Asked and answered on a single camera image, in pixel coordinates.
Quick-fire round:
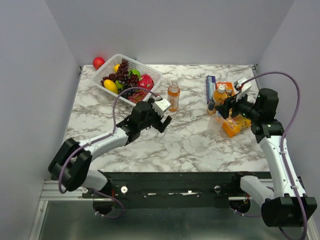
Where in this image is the red apple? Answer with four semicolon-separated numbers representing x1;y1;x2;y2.
92;57;105;70

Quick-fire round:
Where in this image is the black grape bunch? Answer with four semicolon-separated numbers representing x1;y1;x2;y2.
117;84;136;99

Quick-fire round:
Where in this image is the orange snack bag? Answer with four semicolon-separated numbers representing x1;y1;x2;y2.
222;115;252;138

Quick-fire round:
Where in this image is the aluminium frame rail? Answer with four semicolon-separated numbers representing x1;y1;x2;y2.
39;180;273;201

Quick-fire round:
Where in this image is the yellow lemon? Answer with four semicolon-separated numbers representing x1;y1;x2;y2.
113;64;120;73

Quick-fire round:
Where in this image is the pink dragon fruit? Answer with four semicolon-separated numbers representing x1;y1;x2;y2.
137;74;154;90

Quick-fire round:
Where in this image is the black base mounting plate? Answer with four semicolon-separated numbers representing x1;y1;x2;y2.
82;171;273;210

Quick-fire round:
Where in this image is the blue toothpaste box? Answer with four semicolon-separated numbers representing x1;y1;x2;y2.
205;75;216;103

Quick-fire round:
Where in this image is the small orange juice bottle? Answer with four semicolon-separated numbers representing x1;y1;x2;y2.
206;85;228;116

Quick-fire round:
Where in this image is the orange razor package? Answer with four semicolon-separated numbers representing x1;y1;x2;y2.
215;82;236;97

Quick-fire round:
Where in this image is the green apple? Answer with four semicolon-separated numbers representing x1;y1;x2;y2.
129;69;141;78

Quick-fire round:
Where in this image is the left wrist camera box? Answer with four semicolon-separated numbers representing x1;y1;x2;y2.
152;99;171;117

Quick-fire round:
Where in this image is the dark purple grape bunch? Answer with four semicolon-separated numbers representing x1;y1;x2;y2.
100;58;139;87

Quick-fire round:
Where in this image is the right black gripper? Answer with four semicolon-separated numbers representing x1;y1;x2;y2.
214;88;261;121

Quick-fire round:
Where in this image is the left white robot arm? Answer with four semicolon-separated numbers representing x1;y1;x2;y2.
48;98;172;198

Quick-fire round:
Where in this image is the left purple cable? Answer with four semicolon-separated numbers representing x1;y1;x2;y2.
57;87;162;219

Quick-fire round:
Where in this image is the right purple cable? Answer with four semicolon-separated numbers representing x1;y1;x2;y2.
234;71;308;240

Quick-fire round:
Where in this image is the tall orange drink bottle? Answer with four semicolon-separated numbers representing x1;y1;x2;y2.
167;81;181;112

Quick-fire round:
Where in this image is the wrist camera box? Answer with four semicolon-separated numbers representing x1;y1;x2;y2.
152;99;171;117
233;77;252;102

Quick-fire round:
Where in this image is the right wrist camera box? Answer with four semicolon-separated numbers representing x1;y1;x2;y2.
233;77;252;102

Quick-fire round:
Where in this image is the purple cable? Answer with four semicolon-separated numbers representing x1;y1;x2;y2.
57;87;162;219
234;71;308;240

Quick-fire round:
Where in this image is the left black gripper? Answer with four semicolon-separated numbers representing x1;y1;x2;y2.
138;98;172;133

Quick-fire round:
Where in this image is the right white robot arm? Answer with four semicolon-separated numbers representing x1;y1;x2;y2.
215;88;317;227

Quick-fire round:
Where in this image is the clear plastic bottle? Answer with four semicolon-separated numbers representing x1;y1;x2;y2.
207;111;225;135

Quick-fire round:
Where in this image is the white plastic fruit basket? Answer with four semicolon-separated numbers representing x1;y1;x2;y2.
91;54;163;106

